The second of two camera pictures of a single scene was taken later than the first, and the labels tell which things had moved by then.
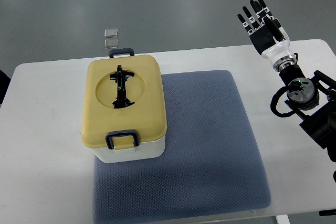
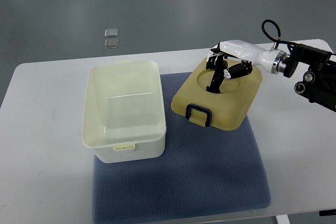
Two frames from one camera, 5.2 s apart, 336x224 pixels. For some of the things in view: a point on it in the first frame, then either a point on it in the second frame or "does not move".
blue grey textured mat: (210, 164) does not move
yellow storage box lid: (126, 93) → (228, 110)
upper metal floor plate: (111, 33) does not move
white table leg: (282, 219) does not move
